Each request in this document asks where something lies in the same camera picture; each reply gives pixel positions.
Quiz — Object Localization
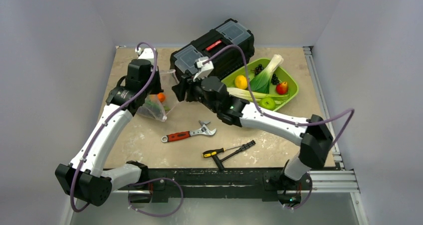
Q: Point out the toy orange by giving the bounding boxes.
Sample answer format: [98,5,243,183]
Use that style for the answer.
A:
[157,93,166,103]

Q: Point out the clear zip top bag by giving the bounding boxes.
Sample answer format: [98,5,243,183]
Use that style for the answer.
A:
[137,69,179,122]

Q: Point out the toy green bean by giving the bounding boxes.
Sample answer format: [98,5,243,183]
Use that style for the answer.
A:
[144,100,164,110]

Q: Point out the toy purple eggplant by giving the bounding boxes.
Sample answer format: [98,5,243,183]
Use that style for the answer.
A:
[139,104,165,119]

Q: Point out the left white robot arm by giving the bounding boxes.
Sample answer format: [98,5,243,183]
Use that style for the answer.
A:
[55,59,162,207]

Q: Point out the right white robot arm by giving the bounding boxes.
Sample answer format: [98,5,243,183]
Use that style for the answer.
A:
[172,73,333,189]

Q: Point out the toy yellow lemon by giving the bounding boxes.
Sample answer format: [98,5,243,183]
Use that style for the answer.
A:
[234,75,248,90]

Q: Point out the toy leek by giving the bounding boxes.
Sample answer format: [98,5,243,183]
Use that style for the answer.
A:
[227,87,289,101]

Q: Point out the toy bok choy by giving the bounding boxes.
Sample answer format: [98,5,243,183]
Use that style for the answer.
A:
[250,54,283,94]

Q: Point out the black plastic toolbox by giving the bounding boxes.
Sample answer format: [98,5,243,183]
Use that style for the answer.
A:
[170,18,255,80]

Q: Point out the toy black grapes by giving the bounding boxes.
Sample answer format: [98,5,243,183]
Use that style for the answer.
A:
[254,64,264,76]

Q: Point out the toy green apple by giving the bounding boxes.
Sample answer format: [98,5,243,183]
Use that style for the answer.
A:
[259,97,276,110]

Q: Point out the yellow black screwdriver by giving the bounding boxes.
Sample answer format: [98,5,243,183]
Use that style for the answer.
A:
[202,145,246,158]

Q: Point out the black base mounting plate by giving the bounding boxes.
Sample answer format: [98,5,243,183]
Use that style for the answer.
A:
[126,161,313,206]

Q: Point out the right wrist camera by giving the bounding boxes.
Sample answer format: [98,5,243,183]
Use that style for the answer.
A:
[193,56,214,81]

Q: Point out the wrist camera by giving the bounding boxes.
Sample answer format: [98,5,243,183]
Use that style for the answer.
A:
[193,56,214,81]
[136,48,158,64]

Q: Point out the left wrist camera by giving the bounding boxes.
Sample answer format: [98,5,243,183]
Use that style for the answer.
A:
[136,48,158,64]

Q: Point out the red handled adjustable wrench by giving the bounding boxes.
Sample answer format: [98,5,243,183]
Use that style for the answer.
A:
[161,120,216,143]

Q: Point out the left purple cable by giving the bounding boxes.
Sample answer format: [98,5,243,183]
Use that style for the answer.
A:
[69,42,159,213]

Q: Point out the black T-handle tool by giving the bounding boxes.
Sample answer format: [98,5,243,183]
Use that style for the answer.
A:
[211,140,256,171]

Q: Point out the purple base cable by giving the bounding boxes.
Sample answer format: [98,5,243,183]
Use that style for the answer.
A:
[128,178,185,219]

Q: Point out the aluminium frame rail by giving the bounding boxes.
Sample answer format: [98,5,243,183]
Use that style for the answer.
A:
[303,46,369,225]

